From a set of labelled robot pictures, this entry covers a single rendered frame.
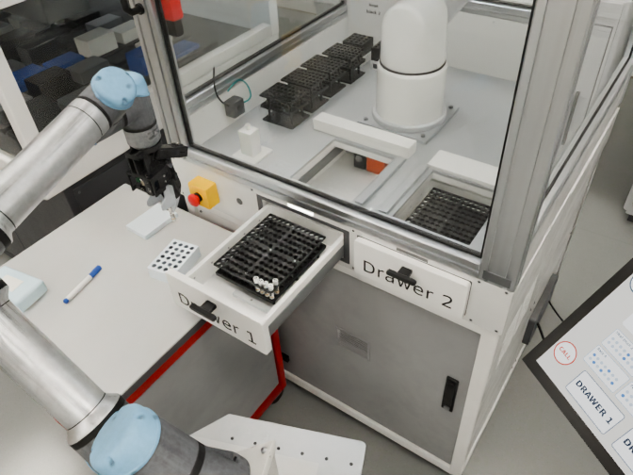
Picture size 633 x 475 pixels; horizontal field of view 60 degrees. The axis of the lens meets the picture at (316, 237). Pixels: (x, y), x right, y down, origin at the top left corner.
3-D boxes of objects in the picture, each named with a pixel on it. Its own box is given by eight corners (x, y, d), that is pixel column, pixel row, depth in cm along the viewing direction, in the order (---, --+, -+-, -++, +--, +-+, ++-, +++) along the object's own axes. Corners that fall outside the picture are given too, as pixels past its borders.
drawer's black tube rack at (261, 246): (273, 311, 129) (270, 292, 124) (218, 282, 137) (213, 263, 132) (326, 254, 142) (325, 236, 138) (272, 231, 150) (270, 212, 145)
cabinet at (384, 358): (462, 493, 177) (507, 339, 124) (223, 351, 224) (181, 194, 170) (554, 303, 233) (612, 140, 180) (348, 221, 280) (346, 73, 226)
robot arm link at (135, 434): (168, 514, 85) (94, 471, 81) (142, 499, 96) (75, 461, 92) (209, 440, 91) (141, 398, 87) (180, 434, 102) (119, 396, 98)
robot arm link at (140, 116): (94, 81, 112) (128, 65, 117) (111, 128, 120) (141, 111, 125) (119, 90, 109) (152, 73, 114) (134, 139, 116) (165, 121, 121)
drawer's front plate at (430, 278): (462, 319, 126) (468, 286, 119) (353, 271, 139) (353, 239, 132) (464, 315, 127) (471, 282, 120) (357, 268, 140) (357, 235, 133)
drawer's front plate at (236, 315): (267, 355, 122) (262, 324, 114) (174, 303, 135) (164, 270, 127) (272, 351, 123) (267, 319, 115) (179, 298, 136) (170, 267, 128)
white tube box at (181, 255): (175, 286, 147) (171, 276, 144) (150, 277, 150) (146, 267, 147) (201, 255, 155) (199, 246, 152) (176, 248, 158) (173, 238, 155)
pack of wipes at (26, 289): (50, 290, 148) (43, 278, 145) (22, 316, 142) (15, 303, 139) (10, 274, 153) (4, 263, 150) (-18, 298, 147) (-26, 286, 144)
